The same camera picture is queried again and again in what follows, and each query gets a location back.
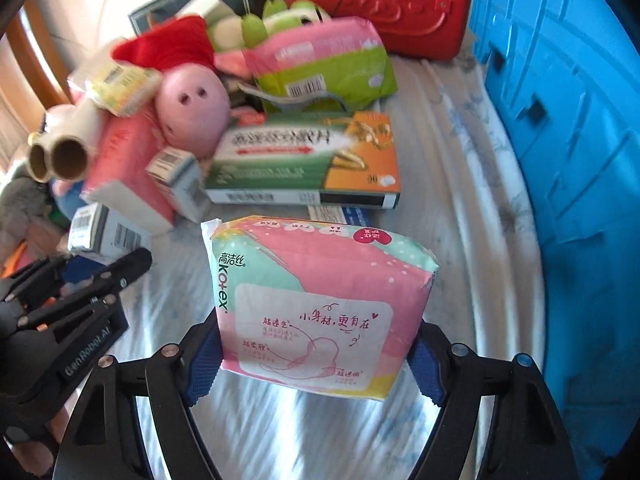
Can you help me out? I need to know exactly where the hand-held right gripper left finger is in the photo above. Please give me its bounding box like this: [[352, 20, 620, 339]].
[[52, 310, 224, 480]]

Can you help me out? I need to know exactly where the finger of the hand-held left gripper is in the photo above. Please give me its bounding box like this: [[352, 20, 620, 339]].
[[30, 247, 153, 323], [0, 255, 76, 308]]

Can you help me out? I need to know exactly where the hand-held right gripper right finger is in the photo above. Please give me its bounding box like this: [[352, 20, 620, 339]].
[[405, 320, 569, 480]]

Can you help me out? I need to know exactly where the white patterned desktop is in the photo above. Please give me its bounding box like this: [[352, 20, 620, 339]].
[[100, 50, 551, 480]]

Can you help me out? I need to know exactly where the blue plush toy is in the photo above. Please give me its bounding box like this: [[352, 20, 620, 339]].
[[50, 180, 96, 221]]

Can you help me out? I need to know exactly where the pink box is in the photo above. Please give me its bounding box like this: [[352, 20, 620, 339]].
[[80, 115, 176, 236]]

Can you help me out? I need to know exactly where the small white barcode box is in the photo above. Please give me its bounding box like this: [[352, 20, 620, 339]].
[[145, 147, 213, 223]]

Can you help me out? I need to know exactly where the white roll cardboard core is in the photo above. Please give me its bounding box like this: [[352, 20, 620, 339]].
[[47, 95, 108, 181], [27, 130, 56, 183]]

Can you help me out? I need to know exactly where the small white blue box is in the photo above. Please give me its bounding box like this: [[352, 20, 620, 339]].
[[307, 202, 373, 226]]

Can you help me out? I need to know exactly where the pink pig plush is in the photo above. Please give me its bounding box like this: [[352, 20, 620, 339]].
[[112, 15, 233, 161]]

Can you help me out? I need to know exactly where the yellow white packet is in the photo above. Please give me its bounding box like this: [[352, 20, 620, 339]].
[[67, 57, 163, 116]]

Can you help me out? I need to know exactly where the green orange medicine box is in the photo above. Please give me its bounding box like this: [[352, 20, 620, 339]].
[[202, 111, 403, 210]]

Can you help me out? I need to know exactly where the wooden furniture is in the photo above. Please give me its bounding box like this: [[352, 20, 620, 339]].
[[0, 10, 71, 171]]

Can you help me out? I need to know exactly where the blue plastic crate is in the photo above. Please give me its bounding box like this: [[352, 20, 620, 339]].
[[470, 0, 640, 461]]

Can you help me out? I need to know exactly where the green pink pad packet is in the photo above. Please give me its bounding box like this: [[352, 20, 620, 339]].
[[242, 16, 398, 106]]

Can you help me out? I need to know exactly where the green frog plush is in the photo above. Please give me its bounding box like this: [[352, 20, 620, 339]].
[[207, 0, 333, 53]]

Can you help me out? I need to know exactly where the red plastic case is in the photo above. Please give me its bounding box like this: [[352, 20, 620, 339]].
[[282, 0, 476, 61]]

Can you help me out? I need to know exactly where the dark picture frame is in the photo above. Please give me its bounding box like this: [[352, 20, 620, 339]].
[[127, 0, 286, 36]]

